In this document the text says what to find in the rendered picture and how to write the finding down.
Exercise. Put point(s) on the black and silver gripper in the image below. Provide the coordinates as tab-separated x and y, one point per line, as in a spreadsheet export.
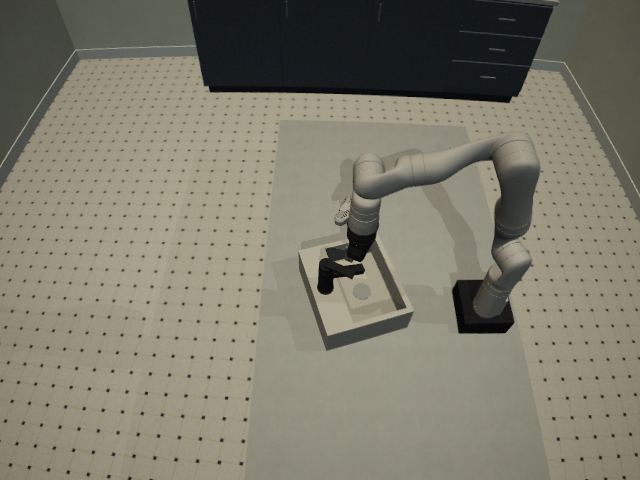
360	234

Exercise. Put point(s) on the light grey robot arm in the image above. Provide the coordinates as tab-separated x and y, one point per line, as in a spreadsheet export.
517	168

